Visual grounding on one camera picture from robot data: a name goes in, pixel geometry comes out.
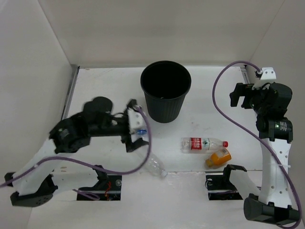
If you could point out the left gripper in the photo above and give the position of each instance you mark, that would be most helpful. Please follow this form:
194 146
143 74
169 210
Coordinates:
126 129

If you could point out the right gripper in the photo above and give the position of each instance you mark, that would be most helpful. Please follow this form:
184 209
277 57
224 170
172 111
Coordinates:
240 90

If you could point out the blue label clear bottle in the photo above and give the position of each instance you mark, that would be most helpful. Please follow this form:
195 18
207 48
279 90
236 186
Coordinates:
140 132

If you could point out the clear ribbed plastic bottle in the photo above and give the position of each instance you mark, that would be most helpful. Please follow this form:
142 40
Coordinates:
155 166

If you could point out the red label clear bottle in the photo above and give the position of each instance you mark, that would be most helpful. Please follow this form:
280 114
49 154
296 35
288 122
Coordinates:
195 145

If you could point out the orange juice bottle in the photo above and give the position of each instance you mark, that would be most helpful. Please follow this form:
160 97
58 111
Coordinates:
218 158

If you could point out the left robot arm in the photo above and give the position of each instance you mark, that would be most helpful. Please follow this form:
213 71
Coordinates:
52 170

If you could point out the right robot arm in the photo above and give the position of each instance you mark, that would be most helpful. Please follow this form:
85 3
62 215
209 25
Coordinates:
276 201

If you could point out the black plastic bin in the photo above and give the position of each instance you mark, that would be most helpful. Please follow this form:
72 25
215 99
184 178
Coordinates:
165 85

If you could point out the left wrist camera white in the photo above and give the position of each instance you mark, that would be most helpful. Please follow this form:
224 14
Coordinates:
135 120

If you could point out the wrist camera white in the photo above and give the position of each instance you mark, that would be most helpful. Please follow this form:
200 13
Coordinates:
265 75
135 120

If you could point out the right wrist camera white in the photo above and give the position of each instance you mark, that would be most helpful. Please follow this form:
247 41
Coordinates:
265 75

